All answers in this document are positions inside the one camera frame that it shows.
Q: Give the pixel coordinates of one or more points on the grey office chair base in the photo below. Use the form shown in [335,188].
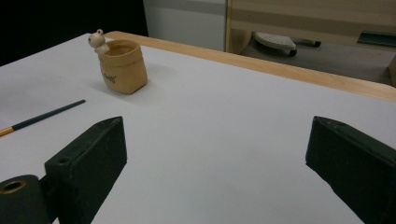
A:
[274,40]

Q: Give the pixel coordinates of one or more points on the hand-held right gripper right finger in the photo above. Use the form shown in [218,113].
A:
[358,165]

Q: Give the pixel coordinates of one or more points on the light wooden desk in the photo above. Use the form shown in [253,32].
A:
[311,12]

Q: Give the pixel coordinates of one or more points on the dark green pencil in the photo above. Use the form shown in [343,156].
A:
[46,115]

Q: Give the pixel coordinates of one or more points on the white cabinet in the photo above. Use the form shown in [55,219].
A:
[186,28]

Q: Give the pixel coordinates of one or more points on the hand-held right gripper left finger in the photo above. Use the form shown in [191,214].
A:
[90,161]

